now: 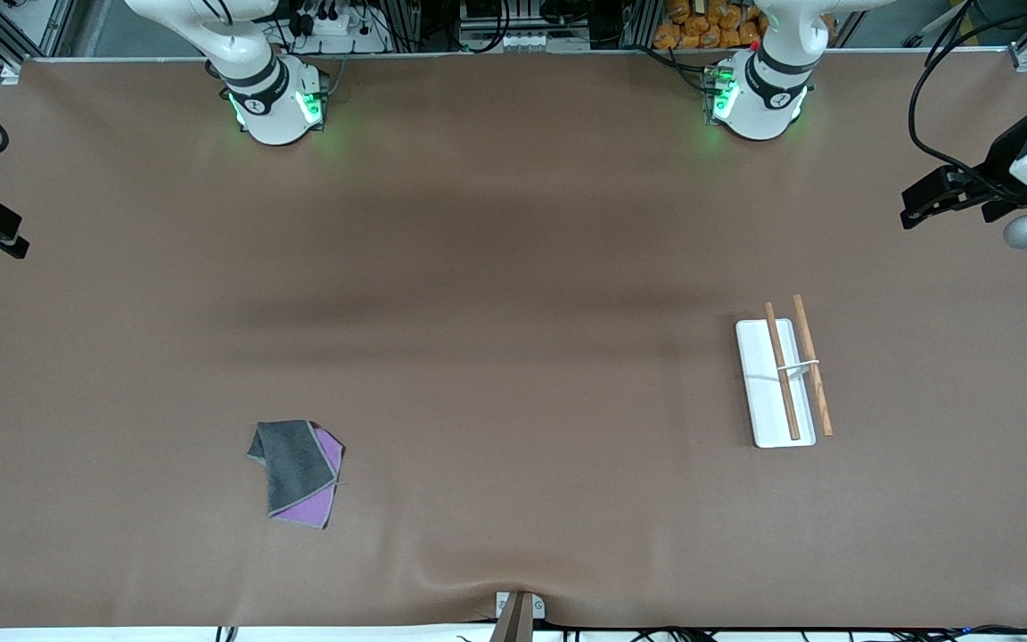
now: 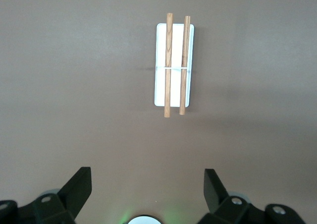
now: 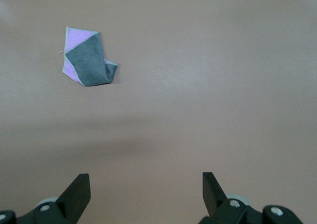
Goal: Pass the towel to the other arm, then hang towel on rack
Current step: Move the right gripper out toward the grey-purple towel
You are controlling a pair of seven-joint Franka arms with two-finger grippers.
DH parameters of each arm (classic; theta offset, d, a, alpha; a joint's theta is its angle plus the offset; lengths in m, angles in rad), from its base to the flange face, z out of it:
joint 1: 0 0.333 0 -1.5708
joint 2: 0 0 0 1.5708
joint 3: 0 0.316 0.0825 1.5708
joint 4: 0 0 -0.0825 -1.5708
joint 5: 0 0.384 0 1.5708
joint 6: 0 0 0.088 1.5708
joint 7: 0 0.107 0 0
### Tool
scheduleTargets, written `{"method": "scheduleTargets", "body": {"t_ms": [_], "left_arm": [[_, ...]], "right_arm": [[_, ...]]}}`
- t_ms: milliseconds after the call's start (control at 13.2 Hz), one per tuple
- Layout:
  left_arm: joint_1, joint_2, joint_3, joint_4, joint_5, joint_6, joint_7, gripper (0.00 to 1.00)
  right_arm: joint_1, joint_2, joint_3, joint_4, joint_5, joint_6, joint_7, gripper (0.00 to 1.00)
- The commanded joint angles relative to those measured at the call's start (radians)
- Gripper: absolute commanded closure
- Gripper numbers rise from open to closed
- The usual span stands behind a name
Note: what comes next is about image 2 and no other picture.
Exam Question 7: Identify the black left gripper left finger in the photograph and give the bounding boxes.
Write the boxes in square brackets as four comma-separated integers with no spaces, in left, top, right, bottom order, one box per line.
[0,167,93,224]

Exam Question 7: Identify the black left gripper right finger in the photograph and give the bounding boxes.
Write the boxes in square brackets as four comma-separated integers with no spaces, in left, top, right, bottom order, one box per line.
[198,168,307,224]

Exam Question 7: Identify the white towel rack wooden rods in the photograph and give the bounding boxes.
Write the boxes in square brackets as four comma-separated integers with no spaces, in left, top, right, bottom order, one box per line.
[153,12,195,118]

